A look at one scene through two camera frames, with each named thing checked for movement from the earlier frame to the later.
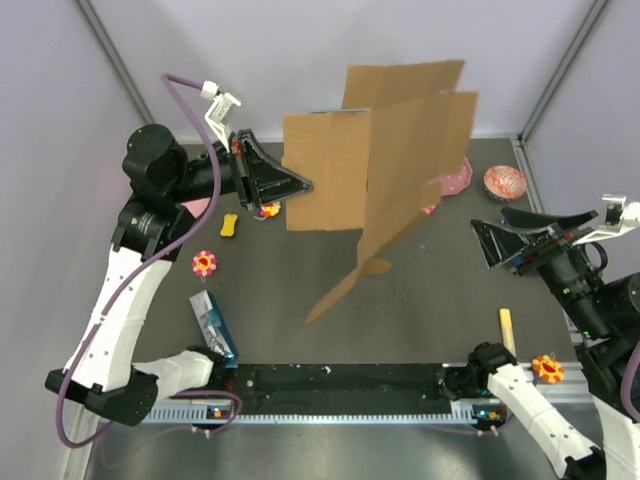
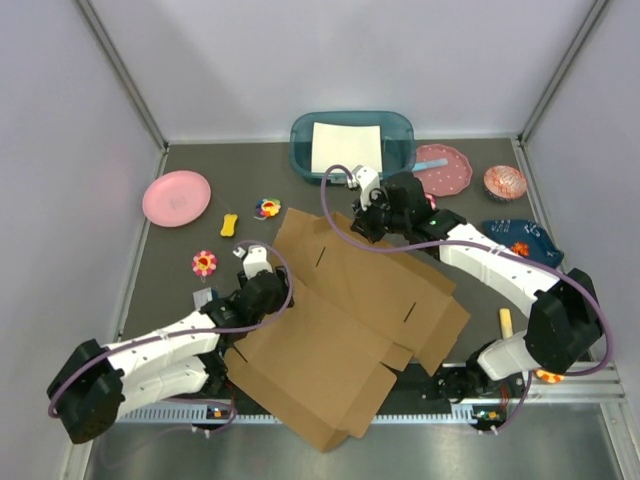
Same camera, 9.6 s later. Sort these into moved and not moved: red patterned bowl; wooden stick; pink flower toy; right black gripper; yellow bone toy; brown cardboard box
Moved: brown cardboard box; right black gripper
Not moved: wooden stick; pink flower toy; yellow bone toy; red patterned bowl
